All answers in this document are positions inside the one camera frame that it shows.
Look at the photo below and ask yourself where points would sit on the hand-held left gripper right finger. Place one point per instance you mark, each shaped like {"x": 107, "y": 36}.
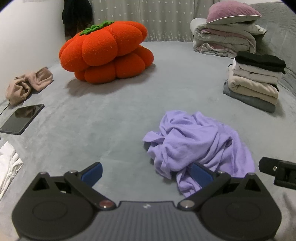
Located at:
{"x": 201, "y": 173}

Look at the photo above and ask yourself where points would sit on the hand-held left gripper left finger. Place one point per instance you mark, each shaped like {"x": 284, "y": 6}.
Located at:
{"x": 92, "y": 172}

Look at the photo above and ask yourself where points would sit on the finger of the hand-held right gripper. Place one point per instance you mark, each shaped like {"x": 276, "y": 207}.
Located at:
{"x": 268, "y": 165}

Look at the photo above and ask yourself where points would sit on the purple pants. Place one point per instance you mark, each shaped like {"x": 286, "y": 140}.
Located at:
{"x": 196, "y": 139}

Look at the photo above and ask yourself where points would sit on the grey folded garment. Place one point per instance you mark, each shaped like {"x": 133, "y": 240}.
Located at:
{"x": 256, "y": 103}

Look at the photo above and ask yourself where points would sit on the grey bed sheet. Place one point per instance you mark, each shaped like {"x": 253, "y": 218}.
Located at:
{"x": 115, "y": 111}

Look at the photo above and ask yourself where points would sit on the white cloth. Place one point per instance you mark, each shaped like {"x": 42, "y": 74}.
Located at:
{"x": 7, "y": 166}

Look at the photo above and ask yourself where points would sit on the black tablet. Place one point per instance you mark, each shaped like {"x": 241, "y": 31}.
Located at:
{"x": 20, "y": 119}

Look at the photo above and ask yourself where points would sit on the white folded garment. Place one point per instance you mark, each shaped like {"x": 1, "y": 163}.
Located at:
{"x": 252, "y": 73}

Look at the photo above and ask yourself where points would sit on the black folded garment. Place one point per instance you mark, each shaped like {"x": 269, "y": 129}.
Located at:
{"x": 259, "y": 60}

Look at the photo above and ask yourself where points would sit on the beige crumpled garment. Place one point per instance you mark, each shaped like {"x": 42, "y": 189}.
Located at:
{"x": 30, "y": 83}

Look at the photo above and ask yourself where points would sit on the orange pumpkin plush cushion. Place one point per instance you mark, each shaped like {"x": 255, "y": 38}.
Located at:
{"x": 104, "y": 46}

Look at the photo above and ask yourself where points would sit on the grey quilted headboard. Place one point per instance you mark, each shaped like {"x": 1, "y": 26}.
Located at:
{"x": 277, "y": 34}

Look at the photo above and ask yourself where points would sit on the dark hanging garment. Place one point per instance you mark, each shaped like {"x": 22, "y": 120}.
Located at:
{"x": 76, "y": 16}

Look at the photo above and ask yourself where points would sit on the purple pillow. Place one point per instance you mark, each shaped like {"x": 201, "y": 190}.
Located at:
{"x": 231, "y": 12}

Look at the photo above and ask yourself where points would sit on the star-print grey curtain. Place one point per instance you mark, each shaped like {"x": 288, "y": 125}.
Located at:
{"x": 161, "y": 20}

